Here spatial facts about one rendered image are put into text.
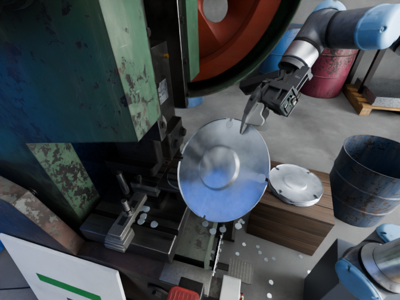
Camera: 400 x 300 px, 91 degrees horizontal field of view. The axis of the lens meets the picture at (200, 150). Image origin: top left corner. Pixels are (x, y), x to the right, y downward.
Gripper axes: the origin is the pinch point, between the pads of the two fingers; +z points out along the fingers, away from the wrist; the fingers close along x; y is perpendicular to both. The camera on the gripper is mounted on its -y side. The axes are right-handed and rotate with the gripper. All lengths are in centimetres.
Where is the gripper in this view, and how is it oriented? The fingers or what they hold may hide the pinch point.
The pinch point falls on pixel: (241, 129)
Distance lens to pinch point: 55.0
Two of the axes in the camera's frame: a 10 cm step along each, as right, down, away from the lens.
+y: 5.9, 4.9, -6.4
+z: -5.4, 8.3, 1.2
